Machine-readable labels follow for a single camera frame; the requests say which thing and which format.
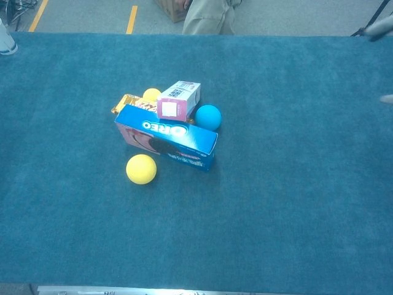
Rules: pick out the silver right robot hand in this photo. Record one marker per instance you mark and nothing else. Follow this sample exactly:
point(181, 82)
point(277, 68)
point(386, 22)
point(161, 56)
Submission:
point(380, 27)

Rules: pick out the blue foam ball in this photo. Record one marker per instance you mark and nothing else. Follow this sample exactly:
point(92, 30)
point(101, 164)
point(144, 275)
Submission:
point(208, 118)

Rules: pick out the white pink toothpaste box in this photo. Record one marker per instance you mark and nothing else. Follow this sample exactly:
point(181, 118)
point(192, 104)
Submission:
point(178, 101)

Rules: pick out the blue Oreo cookie box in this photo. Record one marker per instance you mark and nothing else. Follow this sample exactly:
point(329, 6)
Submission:
point(172, 135)

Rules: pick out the gold foil biscuit packet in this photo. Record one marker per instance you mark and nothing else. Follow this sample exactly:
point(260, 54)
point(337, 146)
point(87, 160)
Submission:
point(132, 103)

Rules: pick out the large yellow foam ball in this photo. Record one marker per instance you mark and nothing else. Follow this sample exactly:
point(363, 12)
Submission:
point(141, 169)

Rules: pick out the person in khaki trousers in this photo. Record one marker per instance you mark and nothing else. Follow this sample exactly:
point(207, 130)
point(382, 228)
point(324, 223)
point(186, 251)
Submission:
point(205, 18)

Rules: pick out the teal carpet table cover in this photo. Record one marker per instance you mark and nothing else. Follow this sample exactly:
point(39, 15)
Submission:
point(276, 199)

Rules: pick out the brown cardboard box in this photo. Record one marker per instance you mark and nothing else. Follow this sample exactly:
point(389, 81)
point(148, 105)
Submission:
point(170, 10)

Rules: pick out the small yellow foam ball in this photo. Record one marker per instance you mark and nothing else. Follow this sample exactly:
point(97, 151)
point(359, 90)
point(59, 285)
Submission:
point(151, 93)

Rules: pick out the yellow floor tape strip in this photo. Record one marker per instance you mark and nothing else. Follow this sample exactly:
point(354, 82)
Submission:
point(38, 15)
point(132, 20)

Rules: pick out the silver metal rail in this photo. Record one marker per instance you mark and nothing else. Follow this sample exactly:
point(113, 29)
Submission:
point(153, 290)

